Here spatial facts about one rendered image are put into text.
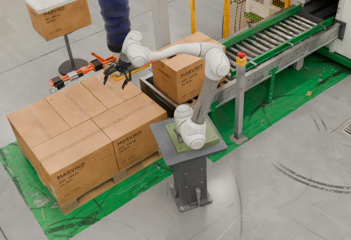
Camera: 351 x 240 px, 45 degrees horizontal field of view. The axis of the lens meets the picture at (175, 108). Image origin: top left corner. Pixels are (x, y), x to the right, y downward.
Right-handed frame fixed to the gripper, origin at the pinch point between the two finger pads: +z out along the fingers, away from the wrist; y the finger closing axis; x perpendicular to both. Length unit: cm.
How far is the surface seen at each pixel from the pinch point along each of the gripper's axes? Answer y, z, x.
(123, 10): -6, -32, -59
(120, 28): -10, -18, -59
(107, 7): 6, -31, -59
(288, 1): -247, -64, -202
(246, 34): -182, -20, -153
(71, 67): -35, 128, -254
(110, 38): -6, -6, -63
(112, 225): -50, 134, 3
